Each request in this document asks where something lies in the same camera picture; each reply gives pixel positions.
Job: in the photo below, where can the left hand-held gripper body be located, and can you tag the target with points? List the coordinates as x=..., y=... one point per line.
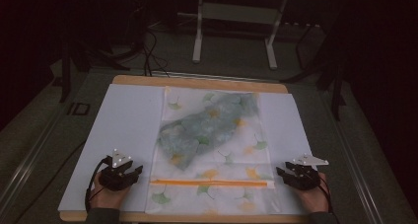
x=113, y=174

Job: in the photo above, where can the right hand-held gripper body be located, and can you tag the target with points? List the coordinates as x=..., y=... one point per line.
x=305, y=178

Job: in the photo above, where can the translucent leaf-print zip bag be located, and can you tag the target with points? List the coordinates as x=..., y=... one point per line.
x=230, y=171

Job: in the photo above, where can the person's right hand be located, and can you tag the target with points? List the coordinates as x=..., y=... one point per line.
x=313, y=199

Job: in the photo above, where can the person's left hand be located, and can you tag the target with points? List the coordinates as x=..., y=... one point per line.
x=106, y=197

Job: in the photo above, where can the white table mat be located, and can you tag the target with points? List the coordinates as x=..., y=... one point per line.
x=125, y=118

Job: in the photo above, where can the grey-blue cloth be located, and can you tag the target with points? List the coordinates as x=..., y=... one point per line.
x=203, y=125

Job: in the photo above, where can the dark stand legs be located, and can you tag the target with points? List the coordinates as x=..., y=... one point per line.
x=335, y=86

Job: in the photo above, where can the black metal stand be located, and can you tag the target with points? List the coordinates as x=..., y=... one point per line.
x=65, y=72

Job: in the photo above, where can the white metal stand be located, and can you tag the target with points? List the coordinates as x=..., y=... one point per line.
x=197, y=36

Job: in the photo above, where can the metal floor rail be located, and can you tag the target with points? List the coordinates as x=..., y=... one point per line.
x=358, y=171
x=29, y=158

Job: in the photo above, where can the black floor socket frame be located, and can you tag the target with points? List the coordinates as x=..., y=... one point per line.
x=79, y=109

